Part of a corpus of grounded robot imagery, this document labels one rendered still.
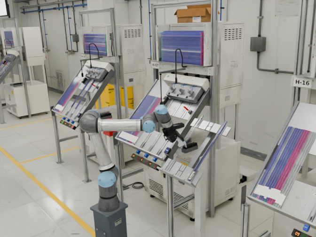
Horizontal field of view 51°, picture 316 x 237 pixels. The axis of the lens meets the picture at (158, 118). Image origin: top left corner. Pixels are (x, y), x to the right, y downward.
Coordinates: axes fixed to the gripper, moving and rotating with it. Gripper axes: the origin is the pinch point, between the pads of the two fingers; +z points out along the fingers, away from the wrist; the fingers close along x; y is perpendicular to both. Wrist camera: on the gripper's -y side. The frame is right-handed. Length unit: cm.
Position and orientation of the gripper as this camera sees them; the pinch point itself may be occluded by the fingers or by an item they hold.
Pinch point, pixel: (179, 144)
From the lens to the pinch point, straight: 238.3
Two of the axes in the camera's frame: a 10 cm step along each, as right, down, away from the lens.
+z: 3.7, 7.7, 5.2
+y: -6.7, 6.1, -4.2
